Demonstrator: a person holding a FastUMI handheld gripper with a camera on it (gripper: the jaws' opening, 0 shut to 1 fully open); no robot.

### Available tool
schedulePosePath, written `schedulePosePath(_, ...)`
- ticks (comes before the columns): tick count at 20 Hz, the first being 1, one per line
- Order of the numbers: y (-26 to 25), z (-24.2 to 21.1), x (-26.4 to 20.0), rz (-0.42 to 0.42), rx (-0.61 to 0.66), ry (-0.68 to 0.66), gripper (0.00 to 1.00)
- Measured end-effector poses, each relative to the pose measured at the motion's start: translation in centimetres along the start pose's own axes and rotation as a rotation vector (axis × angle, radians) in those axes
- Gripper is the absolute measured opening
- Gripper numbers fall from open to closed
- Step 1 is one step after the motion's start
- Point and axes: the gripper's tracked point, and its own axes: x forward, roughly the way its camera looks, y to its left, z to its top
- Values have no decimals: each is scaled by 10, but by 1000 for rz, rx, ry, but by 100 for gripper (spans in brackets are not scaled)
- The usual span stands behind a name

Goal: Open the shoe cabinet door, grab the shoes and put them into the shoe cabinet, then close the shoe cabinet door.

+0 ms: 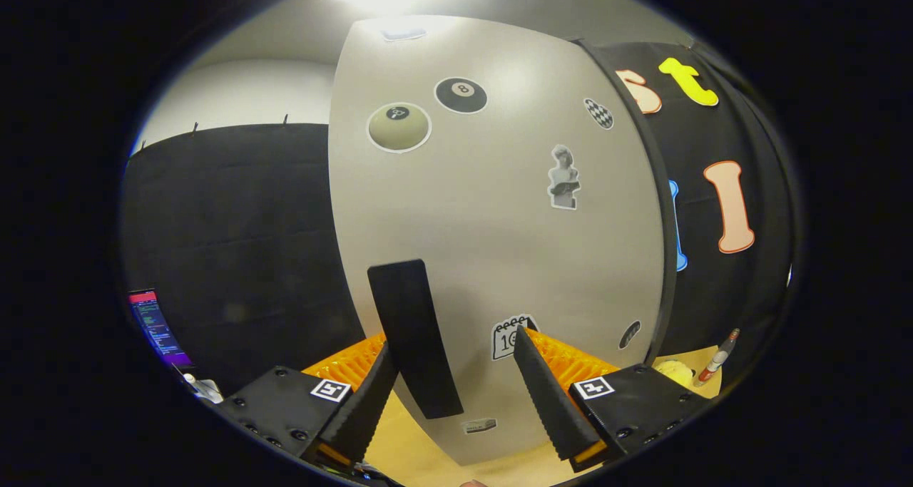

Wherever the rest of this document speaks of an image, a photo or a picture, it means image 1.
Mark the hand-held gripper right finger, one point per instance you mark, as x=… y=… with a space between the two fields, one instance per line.
x=546 y=394

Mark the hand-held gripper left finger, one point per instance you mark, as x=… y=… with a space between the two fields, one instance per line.
x=356 y=416

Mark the beige shoe cabinet door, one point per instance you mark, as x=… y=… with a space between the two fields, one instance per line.
x=499 y=244

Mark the dark gray shoe cabinet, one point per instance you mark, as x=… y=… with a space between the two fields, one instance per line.
x=670 y=294

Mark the yellow plush toy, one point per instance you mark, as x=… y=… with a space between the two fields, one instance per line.
x=674 y=371

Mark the small white object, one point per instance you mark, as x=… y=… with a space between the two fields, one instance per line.
x=203 y=388

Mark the red and white marker pen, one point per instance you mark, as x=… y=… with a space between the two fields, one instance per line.
x=717 y=359

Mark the computer monitor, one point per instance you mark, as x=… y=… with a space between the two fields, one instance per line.
x=153 y=326

